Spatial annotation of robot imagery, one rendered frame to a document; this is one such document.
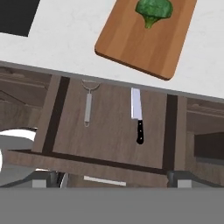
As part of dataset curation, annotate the wooden cutting board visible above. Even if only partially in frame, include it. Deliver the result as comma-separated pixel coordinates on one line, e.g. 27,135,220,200
94,0,198,81

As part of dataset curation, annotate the white round object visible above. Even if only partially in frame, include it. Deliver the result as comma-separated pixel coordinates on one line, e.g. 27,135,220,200
0,128,39,173

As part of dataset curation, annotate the black-handled kitchen knife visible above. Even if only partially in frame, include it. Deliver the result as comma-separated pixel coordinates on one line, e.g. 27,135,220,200
129,87,145,145

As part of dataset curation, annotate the black hob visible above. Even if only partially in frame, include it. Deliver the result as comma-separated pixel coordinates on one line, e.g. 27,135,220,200
0,0,41,38

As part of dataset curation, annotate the silver metal peeler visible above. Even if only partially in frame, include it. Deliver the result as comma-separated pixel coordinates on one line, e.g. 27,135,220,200
80,80,102,128

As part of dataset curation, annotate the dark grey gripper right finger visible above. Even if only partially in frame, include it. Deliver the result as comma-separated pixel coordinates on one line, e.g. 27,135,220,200
166,170,224,189

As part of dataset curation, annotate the open brown wooden drawer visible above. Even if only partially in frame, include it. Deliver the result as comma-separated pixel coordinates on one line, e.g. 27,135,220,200
3,74,188,188

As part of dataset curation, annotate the brown wooden cupboard front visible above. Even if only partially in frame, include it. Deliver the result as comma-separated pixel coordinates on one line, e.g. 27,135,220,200
0,66,53,133
185,97,224,179

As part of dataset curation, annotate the white drawer handle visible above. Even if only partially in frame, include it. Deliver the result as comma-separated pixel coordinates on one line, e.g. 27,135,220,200
83,175,128,187

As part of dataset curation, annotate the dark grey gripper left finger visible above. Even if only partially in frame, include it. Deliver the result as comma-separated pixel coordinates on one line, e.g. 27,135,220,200
1,170,60,189

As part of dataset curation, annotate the green broccoli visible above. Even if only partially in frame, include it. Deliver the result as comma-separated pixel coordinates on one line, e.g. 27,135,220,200
135,0,174,30

